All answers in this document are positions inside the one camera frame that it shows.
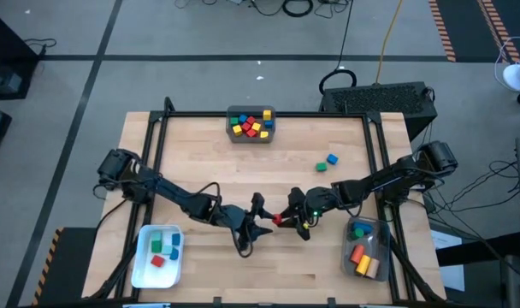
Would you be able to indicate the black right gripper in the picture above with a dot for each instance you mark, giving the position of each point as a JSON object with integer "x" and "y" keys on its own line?
{"x": 317, "y": 201}

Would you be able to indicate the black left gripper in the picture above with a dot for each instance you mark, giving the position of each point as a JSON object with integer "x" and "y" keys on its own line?
{"x": 236, "y": 218}

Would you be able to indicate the green wooden cylinder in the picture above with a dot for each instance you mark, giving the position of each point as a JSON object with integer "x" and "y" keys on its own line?
{"x": 357, "y": 234}

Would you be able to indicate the blue wooden cylinder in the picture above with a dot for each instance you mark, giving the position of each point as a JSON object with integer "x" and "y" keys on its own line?
{"x": 362, "y": 227}

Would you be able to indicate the blue wooden half-cylinder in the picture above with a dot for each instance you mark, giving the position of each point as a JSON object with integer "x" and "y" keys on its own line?
{"x": 176, "y": 239}
{"x": 332, "y": 159}
{"x": 174, "y": 254}

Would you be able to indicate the orange wooden cylinder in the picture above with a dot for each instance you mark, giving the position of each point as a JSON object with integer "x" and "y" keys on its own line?
{"x": 357, "y": 254}

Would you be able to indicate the yellow wooden cylinder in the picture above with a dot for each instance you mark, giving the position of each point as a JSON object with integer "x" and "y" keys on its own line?
{"x": 363, "y": 264}

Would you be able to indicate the yellow wooden cube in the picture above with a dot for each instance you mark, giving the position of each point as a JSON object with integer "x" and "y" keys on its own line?
{"x": 264, "y": 134}
{"x": 237, "y": 130}
{"x": 267, "y": 114}
{"x": 256, "y": 126}

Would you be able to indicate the red wooden cube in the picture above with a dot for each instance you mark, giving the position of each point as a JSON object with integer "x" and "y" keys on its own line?
{"x": 246, "y": 126}
{"x": 251, "y": 120}
{"x": 252, "y": 133}

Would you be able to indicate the tan wooden cylinder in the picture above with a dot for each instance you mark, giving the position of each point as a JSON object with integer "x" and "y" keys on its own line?
{"x": 373, "y": 268}

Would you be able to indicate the blue wooden cube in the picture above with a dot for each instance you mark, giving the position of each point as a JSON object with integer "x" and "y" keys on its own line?
{"x": 243, "y": 118}
{"x": 269, "y": 124}

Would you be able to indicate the green wooden cube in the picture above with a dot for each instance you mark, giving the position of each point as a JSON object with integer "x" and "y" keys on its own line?
{"x": 234, "y": 121}

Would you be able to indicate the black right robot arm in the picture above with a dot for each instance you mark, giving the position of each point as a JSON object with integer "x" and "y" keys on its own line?
{"x": 392, "y": 179}

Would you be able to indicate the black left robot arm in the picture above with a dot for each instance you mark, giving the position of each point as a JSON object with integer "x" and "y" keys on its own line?
{"x": 174, "y": 194}

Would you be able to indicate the grey translucent plastic bin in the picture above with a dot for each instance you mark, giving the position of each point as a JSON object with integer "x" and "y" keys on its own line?
{"x": 382, "y": 239}
{"x": 231, "y": 139}

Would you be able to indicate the white plastic bin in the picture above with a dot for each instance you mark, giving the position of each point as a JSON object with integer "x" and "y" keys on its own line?
{"x": 157, "y": 276}

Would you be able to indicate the black perforated computer case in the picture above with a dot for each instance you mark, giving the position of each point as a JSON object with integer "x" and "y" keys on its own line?
{"x": 379, "y": 100}

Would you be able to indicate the white paper sheet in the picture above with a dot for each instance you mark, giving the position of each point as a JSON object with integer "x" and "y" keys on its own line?
{"x": 450, "y": 274}

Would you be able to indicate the hazard striped black floor mat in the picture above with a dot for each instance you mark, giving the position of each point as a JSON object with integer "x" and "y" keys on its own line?
{"x": 72, "y": 265}
{"x": 465, "y": 25}

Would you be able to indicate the white stand base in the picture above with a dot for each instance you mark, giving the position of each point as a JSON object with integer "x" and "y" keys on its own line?
{"x": 514, "y": 77}

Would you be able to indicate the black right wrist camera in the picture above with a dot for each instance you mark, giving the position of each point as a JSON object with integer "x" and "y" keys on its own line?
{"x": 313, "y": 216}

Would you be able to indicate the black table frame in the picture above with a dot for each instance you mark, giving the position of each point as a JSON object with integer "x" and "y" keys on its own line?
{"x": 191, "y": 114}

